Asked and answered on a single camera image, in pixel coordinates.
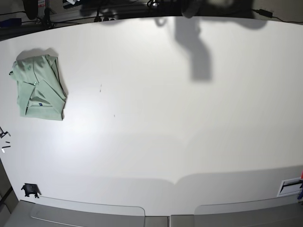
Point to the light green T-shirt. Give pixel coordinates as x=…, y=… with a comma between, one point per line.
x=40, y=94

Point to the black table clamp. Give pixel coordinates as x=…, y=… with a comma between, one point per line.
x=29, y=189

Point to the grey chair back left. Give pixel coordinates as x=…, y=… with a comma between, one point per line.
x=73, y=218

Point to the grey chair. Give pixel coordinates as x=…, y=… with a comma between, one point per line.
x=249, y=214
x=73, y=218

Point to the grey chair back right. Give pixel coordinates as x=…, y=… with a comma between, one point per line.
x=249, y=214

